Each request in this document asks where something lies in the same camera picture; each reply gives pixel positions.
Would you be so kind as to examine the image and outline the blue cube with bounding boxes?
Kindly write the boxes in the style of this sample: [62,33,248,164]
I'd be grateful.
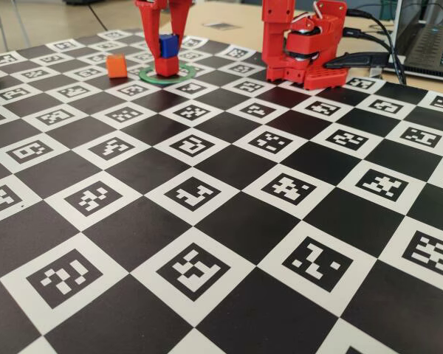
[158,34,181,59]

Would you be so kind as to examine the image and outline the orange cube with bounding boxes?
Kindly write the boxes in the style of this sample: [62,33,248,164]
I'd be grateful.
[106,53,128,80]

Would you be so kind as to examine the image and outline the black cable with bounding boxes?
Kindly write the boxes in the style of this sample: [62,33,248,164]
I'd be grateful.
[346,7,408,86]
[342,27,405,80]

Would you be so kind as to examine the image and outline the black white marker board mat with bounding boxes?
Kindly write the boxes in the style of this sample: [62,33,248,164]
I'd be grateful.
[0,29,443,354]

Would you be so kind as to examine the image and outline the dark laptop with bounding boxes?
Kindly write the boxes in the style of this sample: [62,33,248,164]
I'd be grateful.
[393,0,443,84]

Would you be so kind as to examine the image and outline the black plastic clamp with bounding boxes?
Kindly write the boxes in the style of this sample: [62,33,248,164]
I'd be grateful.
[323,51,391,71]

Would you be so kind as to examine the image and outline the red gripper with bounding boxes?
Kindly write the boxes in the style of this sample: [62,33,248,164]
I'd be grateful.
[134,0,194,60]

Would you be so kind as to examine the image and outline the red cube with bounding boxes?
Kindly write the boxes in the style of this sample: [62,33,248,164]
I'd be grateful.
[154,55,180,77]

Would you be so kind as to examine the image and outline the green plastic ring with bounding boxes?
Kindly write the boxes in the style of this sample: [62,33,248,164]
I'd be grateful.
[138,62,199,86]

